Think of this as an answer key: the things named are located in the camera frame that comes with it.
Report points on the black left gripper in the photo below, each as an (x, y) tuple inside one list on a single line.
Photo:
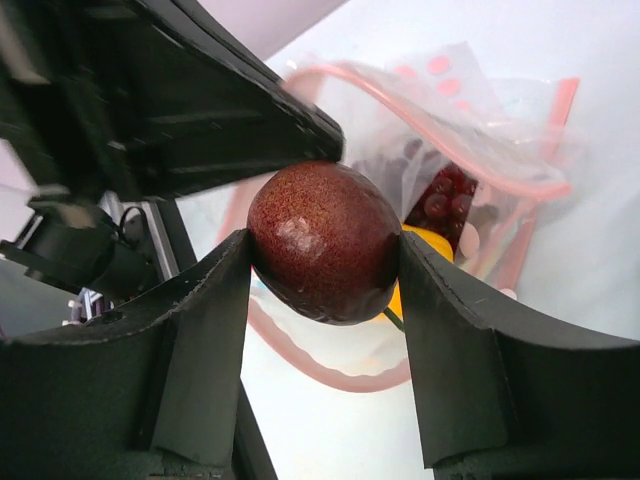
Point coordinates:
[(68, 106)]

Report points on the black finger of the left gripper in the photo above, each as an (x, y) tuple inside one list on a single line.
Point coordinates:
[(184, 106)]

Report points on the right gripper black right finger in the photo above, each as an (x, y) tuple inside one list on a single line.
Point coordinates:
[(503, 391)]

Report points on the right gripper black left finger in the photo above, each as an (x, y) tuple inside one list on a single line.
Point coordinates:
[(148, 390)]

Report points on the dark purple passion fruit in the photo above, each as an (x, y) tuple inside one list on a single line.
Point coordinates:
[(325, 242)]

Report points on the purple grape bunch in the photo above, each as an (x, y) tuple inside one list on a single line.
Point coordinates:
[(425, 189)]

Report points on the clear bag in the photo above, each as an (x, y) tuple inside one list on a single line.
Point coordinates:
[(508, 134)]

